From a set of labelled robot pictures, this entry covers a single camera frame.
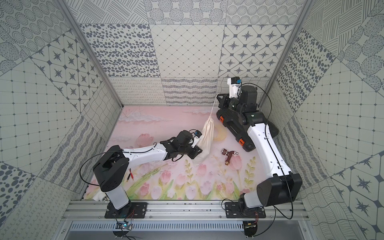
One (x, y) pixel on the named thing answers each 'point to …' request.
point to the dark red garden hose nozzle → (228, 154)
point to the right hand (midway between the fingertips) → (217, 96)
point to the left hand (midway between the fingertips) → (200, 146)
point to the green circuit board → (123, 225)
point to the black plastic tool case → (237, 127)
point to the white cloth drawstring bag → (206, 141)
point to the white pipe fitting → (101, 196)
